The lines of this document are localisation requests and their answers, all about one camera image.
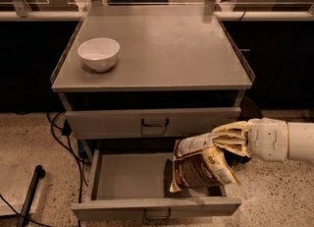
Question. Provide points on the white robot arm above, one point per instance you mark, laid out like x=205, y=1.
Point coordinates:
x=300, y=141

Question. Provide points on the black rod on floor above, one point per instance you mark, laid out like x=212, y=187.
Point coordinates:
x=38, y=174

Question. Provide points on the white ceramic bowl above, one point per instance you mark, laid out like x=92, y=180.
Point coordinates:
x=99, y=54

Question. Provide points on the grey metal drawer cabinet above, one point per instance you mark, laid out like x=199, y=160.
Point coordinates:
x=171, y=56

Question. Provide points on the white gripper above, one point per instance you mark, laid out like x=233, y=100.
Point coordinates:
x=268, y=138

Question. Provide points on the black backpack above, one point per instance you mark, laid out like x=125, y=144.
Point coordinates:
x=249, y=110

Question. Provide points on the closed upper drawer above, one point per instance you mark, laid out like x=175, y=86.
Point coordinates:
x=148, y=123

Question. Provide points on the white paper sheet on floor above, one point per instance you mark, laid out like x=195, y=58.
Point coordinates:
x=14, y=183

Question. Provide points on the open middle drawer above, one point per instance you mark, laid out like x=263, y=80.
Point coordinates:
x=137, y=186

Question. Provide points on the brown chip bag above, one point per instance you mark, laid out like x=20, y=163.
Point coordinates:
x=198, y=163

